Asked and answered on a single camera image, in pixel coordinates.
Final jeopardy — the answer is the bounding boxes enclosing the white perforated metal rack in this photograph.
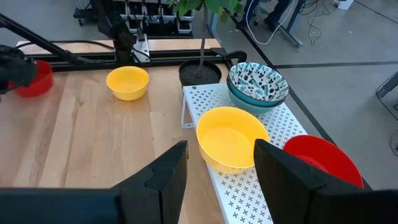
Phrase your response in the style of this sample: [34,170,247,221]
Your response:
[181,82,312,224]

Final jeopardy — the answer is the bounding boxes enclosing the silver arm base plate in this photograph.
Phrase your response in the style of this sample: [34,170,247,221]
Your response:
[132,33,151,64]

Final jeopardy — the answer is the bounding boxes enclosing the black equipment cart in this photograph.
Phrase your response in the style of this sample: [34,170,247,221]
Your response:
[73,0,197,35]

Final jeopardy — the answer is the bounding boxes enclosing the person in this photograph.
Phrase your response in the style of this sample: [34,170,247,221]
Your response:
[242,0,301,32]

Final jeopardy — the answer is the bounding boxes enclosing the white box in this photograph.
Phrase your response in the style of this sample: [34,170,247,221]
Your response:
[333,0,355,11]

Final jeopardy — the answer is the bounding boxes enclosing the white floor cable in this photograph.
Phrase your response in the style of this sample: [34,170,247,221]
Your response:
[245,0,296,46]

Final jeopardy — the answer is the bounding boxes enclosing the teal patterned ceramic bowl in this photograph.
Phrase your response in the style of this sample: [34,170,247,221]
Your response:
[228,62,290,108]
[226,76,285,115]

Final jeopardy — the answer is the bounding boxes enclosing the yellow mini bowl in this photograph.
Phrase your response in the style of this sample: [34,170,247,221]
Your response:
[195,106,270,175]
[105,65,150,101]

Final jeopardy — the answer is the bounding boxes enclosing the grey desk foot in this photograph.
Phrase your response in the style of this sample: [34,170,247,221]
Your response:
[208,11,220,34]

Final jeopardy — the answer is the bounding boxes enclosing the dark furniture leg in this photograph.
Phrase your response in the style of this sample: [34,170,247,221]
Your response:
[375,70,398,100]

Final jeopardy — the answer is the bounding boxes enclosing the grey desk leg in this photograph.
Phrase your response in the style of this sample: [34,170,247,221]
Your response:
[278,0,305,49]

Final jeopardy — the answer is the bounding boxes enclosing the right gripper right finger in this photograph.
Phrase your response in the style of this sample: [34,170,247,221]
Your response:
[254,139,368,224]

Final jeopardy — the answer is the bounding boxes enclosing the red mini bowl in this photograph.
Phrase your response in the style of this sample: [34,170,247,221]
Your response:
[8,60,55,98]
[282,134,364,189]

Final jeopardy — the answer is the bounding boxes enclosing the black aluminium frame rail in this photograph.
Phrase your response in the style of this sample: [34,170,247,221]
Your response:
[24,48,224,63]
[46,58,187,72]

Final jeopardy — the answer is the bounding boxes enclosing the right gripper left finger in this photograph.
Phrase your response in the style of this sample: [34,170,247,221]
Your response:
[111,140,189,224]

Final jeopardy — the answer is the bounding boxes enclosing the black floor cable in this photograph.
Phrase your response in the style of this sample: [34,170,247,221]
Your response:
[300,0,326,47]

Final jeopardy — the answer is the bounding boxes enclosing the green plant in black pot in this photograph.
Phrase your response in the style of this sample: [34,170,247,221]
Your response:
[166,0,246,87]

